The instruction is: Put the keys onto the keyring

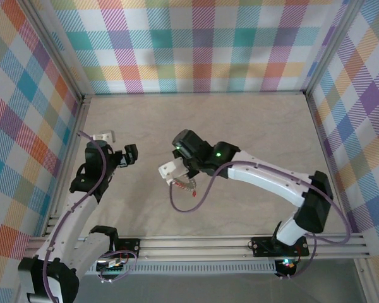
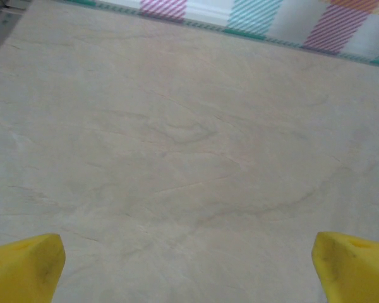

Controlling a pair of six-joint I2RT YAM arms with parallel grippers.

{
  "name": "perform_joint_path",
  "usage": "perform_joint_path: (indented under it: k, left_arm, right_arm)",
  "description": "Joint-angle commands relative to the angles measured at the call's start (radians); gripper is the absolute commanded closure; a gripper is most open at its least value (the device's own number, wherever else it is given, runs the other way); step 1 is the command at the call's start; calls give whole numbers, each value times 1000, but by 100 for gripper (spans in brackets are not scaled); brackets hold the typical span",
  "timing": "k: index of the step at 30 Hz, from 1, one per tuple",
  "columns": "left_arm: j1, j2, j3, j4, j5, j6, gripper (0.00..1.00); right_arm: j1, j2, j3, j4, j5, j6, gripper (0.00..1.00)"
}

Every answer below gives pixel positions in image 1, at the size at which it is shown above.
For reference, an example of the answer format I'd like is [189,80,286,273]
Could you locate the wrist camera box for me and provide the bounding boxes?
[157,157,190,186]
[91,129,117,143]

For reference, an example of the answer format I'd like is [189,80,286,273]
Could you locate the grey slotted cable duct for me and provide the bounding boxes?
[81,263,280,275]

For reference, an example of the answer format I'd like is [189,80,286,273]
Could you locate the aluminium rear frame rail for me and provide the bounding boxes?
[81,90,309,98]

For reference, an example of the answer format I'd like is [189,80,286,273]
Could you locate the aluminium side frame rail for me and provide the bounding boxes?
[15,94,91,303]
[304,93,375,303]

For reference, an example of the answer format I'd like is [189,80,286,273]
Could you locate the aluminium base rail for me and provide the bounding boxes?
[28,235,370,263]

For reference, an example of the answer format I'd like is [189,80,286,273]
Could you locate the grey metal sheet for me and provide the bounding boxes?
[75,273,367,303]

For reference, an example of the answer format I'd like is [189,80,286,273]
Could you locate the green circuit board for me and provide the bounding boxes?
[95,258,129,275]

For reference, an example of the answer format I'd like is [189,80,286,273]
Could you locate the controller board with lights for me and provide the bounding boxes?
[277,258,299,275]

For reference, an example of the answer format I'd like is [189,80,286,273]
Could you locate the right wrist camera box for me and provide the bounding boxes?
[157,157,190,186]

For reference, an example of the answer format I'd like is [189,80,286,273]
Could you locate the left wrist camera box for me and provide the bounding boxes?
[91,129,117,143]

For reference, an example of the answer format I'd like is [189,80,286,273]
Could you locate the thin purple wire loop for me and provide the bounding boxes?
[96,251,138,284]

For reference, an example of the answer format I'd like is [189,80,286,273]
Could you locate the aluminium frame post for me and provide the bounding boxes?
[20,0,87,104]
[303,0,367,95]

